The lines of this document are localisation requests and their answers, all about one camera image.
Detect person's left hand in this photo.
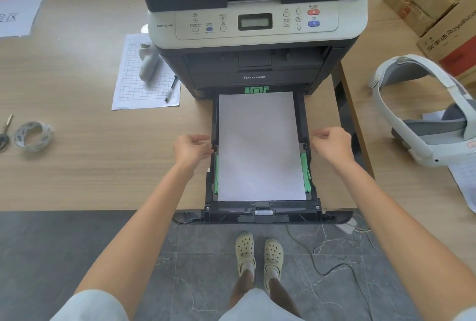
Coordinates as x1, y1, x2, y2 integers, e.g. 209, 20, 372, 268
173, 133, 217, 173

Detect person's right hand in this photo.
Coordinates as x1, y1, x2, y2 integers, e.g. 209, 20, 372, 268
310, 126, 356, 169

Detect black printer tray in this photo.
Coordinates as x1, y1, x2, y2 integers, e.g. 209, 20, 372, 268
172, 84, 354, 225

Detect white paper stack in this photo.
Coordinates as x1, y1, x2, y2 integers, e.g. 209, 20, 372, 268
217, 90, 307, 202

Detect person's right forearm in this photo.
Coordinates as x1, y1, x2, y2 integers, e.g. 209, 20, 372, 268
334, 159, 476, 321

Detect person's left forearm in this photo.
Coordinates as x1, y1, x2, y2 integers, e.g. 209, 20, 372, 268
74, 160, 196, 320

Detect person's cream left clog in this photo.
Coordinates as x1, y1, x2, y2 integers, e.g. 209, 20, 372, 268
235, 231, 257, 277

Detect person's cream clog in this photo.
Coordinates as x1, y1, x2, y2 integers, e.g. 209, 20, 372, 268
235, 231, 257, 277
263, 238, 285, 294

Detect person's cream right clog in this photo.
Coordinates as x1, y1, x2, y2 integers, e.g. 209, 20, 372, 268
263, 238, 285, 294

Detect person's left leg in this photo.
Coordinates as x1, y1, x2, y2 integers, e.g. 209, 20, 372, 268
229, 268, 257, 310

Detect person's leg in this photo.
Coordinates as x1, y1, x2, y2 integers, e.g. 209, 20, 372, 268
267, 276, 302, 318
229, 268, 257, 310

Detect person's right leg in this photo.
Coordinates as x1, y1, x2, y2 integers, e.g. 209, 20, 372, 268
267, 276, 302, 318

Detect black silver pen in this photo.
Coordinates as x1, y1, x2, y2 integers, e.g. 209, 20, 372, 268
164, 75, 178, 103

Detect small white power strip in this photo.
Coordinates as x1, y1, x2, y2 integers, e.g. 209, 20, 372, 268
336, 218, 359, 234

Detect printed grid form sheet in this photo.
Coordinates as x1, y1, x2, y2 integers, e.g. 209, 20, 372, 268
111, 33, 182, 111

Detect printed white sheet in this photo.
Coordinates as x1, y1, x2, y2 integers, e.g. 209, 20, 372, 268
422, 108, 476, 215

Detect clear printed tape roll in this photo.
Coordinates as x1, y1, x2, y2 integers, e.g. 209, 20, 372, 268
13, 121, 54, 154

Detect small plain cardboard box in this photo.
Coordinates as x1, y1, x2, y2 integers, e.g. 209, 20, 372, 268
383, 0, 436, 38

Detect red printed cardboard box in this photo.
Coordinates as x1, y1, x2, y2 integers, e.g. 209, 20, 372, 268
416, 0, 476, 87

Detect white paper desk sign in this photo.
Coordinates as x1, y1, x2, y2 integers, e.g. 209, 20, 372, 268
0, 0, 45, 39

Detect white grey headset strap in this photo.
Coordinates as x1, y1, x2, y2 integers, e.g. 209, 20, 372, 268
368, 54, 476, 168

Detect black handled scissors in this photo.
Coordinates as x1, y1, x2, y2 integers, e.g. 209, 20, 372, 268
0, 113, 14, 153

